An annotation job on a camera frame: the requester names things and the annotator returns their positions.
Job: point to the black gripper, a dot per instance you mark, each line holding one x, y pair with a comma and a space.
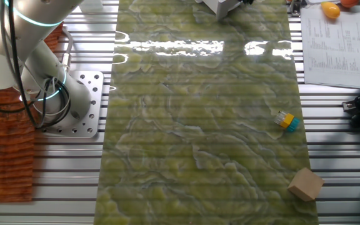
249, 1

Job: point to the white plastic drawer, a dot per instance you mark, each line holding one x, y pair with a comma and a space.
227, 7

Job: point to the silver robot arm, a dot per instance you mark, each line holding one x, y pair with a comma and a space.
77, 100

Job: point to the yellow toy fruit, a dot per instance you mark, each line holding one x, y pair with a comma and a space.
330, 10

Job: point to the printed white paper sheet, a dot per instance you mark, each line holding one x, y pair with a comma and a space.
333, 50

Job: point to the orange toy fruit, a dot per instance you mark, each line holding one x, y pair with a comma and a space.
349, 3

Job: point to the yellow teal clear toy brick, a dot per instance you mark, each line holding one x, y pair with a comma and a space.
286, 121

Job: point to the green marble pattern mat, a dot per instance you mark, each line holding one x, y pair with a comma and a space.
198, 125

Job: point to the white plastic block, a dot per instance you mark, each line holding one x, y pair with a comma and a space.
89, 5

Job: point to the large wooden block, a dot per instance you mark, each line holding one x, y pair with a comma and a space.
305, 184

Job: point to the red-brown wood grain board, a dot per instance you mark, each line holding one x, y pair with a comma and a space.
5, 150

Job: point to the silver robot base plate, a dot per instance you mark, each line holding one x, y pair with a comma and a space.
94, 106

